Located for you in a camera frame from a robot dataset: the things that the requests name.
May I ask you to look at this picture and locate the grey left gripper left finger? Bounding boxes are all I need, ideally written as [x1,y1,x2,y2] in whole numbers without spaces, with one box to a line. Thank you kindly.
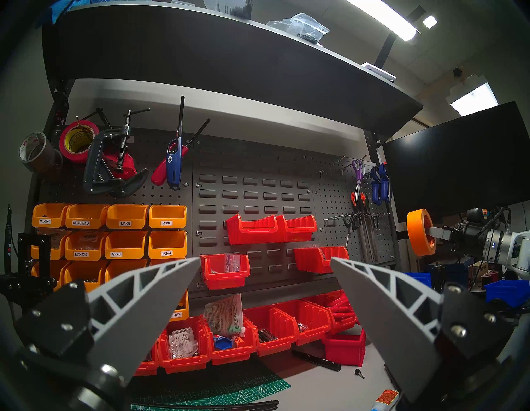
[14,258,201,386]

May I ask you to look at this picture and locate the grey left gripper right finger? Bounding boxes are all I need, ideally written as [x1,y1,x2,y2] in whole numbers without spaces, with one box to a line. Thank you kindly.
[330,257,514,402]

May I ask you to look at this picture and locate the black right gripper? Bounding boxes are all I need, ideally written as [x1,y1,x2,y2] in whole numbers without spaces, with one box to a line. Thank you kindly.
[429,222,487,257]

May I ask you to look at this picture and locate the orange tape roll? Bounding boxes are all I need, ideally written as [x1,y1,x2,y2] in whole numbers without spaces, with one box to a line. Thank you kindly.
[407,208,436,256]

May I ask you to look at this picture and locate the red tape roll yellow core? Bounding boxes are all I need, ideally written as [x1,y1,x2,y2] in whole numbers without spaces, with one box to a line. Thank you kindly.
[59,120,100,164]

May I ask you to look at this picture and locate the dark blue storage crate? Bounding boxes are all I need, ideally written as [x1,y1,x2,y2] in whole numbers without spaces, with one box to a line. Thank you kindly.
[426,260,473,287]

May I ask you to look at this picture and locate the blue plastic bin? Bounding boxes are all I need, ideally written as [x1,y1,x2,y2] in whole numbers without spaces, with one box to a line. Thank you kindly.
[404,271,433,289]
[484,280,530,309]

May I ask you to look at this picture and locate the small red loose bin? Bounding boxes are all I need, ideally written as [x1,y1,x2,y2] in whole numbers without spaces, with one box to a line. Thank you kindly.
[322,329,367,367]

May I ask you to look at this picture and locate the red plastic parts bin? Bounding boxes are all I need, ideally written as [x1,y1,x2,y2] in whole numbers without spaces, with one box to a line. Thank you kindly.
[200,254,251,290]
[132,340,160,376]
[226,214,286,245]
[277,215,318,242]
[271,299,332,345]
[201,315,258,365]
[157,317,210,373]
[304,290,359,334]
[243,306,299,357]
[293,247,349,274]

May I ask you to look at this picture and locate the black metal tool rack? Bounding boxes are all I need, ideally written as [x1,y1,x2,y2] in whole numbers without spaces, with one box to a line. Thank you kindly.
[352,211,392,228]

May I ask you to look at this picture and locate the white glue bottle orange label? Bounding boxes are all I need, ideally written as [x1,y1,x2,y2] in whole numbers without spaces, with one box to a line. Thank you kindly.
[371,389,400,411]

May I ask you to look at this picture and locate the black computer monitor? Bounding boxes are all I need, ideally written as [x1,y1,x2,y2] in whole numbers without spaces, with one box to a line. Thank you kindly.
[383,102,530,223]

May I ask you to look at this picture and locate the black marker pen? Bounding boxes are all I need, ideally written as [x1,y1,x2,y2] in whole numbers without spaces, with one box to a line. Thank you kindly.
[292,350,342,372]

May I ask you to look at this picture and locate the clear plastic bag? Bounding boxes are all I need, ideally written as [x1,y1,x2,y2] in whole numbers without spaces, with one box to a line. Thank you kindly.
[203,293,245,337]

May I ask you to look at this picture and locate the black tool stand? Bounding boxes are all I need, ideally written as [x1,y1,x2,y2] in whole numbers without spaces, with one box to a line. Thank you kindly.
[0,233,56,307]

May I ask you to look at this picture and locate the green cutting mat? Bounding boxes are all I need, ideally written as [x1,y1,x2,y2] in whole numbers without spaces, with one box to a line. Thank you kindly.
[130,367,290,411]

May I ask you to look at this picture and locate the red long-nose lighter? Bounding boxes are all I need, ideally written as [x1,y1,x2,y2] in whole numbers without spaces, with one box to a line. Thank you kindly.
[151,119,211,186]

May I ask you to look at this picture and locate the square ceiling light panel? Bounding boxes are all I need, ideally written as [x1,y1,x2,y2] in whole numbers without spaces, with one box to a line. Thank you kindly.
[450,82,499,116]

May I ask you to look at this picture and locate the red white plastic tool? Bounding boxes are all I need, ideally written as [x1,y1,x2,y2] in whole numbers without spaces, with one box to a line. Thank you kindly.
[104,149,137,179]

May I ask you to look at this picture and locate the black soldering iron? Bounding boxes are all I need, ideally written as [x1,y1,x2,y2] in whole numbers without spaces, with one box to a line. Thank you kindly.
[4,205,13,274]

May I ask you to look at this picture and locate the black metal spring clamp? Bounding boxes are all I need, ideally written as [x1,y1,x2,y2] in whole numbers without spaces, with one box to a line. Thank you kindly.
[83,109,150,198]

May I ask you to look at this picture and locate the blue long-nose lighter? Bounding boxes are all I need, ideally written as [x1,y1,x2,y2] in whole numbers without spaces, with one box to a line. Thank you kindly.
[166,96,186,190]

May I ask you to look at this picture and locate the small white box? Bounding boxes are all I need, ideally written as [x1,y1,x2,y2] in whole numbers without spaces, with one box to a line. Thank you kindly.
[361,62,397,82]

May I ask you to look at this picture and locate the long ceiling light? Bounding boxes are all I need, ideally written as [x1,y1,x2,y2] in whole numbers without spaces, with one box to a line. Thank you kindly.
[346,0,418,41]

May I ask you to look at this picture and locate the clear bag of screws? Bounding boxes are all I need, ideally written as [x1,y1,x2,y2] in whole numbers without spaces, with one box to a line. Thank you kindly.
[267,12,330,44]

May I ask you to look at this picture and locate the dark overhead workbench shelf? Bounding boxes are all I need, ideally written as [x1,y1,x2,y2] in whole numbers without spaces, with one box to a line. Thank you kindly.
[41,2,424,136]

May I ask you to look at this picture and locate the blue cloth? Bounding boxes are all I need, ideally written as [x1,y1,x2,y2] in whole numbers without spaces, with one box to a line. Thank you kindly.
[39,0,83,25]

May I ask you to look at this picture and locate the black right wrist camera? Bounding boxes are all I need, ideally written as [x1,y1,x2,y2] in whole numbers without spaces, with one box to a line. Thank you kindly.
[466,207,492,225]

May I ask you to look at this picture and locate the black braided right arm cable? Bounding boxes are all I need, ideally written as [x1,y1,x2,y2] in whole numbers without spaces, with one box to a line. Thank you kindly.
[488,207,513,233]

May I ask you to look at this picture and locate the blue-handled pliers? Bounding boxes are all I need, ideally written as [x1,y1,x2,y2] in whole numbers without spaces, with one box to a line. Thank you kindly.
[371,162,393,206]

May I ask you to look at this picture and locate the orange-handled screwdriver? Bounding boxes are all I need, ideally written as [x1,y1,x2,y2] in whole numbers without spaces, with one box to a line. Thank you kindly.
[359,193,379,261]
[351,191,373,261]

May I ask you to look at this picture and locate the purple-handled scissors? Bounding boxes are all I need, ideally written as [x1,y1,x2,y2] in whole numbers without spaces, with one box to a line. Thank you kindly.
[352,160,366,206]

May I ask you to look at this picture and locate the grey duct tape roll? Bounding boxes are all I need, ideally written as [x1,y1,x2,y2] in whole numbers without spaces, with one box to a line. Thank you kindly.
[19,133,63,173]

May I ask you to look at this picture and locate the dark grey pegboard wall panel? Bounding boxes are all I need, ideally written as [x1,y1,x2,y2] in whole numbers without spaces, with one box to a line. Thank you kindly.
[31,128,400,293]

